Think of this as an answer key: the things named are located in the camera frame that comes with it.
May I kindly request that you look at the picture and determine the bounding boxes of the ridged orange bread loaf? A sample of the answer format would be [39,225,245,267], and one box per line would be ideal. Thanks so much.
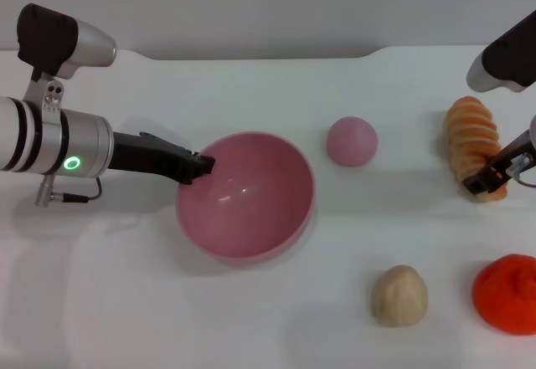
[444,95,509,204]

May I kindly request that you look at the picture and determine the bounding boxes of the pink plastic bowl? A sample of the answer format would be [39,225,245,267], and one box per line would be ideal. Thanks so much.
[175,131,316,268]

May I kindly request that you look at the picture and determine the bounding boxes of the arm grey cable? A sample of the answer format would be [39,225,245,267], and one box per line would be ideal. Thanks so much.
[34,174,104,208]
[508,154,536,188]

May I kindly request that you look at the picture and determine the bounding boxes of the beige round bun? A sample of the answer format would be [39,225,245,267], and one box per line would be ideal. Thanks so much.
[371,264,430,327]

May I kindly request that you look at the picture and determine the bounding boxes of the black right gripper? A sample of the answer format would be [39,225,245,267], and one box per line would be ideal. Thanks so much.
[462,128,536,197]

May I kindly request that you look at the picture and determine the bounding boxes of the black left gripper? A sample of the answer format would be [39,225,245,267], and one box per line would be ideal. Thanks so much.
[110,131,216,186]

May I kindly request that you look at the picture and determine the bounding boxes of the orange-red swirl bun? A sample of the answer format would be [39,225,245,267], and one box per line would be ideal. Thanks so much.
[472,254,536,336]

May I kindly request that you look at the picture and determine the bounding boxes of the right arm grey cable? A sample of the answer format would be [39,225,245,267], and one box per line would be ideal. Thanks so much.
[508,154,536,188]

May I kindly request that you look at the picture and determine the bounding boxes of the pink round bun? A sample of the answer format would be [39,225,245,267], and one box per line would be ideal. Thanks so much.
[326,115,379,168]

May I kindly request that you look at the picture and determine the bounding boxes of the left arm grey cable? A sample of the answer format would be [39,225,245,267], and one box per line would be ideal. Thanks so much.
[34,174,104,208]

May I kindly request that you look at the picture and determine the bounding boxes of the left wrist camera housing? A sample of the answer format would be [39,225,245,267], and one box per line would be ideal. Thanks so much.
[16,3,118,82]

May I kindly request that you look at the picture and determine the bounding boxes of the right wrist camera housing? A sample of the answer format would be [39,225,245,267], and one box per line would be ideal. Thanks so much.
[466,8,536,94]

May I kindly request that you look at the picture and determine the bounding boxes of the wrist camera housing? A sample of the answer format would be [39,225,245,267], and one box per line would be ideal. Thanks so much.
[466,8,536,94]
[16,3,118,82]

